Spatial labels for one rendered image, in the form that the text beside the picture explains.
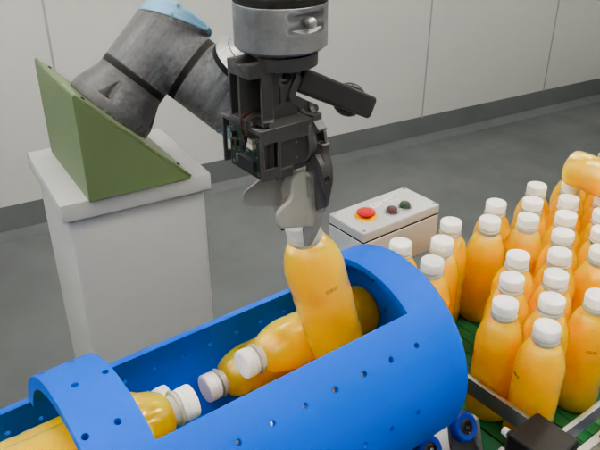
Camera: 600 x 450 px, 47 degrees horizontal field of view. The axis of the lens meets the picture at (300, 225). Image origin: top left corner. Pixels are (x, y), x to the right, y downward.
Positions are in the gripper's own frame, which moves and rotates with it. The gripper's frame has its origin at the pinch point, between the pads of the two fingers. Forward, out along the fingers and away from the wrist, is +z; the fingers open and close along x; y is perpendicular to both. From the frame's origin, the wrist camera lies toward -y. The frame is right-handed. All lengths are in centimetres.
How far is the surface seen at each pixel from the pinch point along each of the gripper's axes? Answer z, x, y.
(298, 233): 0.1, 1.4, 1.2
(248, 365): 20.8, -4.5, 5.0
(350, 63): 77, -253, -229
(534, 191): 24, -17, -72
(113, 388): 10.4, 0.6, 24.0
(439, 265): 22.9, -8.2, -34.7
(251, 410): 14.0, 8.3, 12.7
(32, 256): 134, -248, -25
